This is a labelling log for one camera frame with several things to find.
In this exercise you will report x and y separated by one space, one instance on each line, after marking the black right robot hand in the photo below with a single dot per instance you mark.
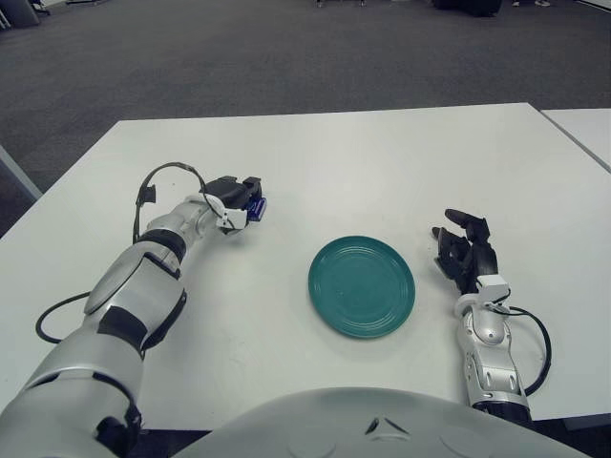
482 260

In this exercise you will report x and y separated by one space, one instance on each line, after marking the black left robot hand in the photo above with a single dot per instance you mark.
231 191

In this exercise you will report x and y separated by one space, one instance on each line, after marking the blue gum pack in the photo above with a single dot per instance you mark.
259 210

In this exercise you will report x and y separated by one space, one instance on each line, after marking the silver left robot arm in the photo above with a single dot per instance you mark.
138 286

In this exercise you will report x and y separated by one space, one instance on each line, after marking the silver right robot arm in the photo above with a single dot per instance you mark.
489 334

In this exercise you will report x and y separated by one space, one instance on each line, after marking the green round plate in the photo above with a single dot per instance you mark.
361 286

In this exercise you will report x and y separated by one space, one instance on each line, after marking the white neighbouring table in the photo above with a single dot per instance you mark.
587 126

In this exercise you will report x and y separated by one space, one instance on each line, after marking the grey robot torso shell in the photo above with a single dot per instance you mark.
334 420

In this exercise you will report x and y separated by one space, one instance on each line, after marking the grey table edge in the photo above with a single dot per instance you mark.
14 169

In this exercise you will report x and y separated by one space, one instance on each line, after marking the black background object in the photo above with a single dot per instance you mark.
468 6

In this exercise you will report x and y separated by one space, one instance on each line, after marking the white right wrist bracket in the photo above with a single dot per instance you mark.
493 286

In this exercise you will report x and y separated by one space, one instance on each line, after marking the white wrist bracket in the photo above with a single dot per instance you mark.
493 286
235 219

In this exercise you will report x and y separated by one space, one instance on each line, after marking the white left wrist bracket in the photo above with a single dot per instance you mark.
235 219

